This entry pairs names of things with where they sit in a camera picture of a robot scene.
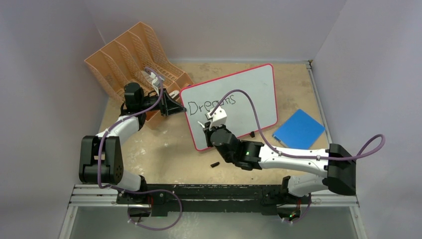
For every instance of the pink-framed whiteboard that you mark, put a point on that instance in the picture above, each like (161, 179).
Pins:
(248, 97)

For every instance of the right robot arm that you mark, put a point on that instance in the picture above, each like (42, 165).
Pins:
(325, 169)

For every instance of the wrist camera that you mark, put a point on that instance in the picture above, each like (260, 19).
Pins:
(155, 82)
(217, 118)

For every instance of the blue notebook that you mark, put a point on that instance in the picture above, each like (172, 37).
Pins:
(299, 131)

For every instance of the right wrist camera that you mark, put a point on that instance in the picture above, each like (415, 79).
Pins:
(217, 118)

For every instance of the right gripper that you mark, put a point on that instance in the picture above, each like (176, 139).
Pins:
(208, 130)

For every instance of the black marker cap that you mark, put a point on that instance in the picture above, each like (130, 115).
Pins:
(215, 164)

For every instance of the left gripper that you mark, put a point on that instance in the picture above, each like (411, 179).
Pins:
(167, 106)

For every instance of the peach plastic file organizer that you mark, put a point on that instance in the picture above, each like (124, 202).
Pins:
(124, 59)

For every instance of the white stapler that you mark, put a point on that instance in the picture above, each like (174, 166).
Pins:
(174, 94)

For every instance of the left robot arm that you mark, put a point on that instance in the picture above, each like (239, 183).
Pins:
(101, 160)

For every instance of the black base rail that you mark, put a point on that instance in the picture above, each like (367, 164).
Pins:
(208, 198)

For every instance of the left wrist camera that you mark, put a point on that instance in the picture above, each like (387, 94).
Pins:
(155, 82)

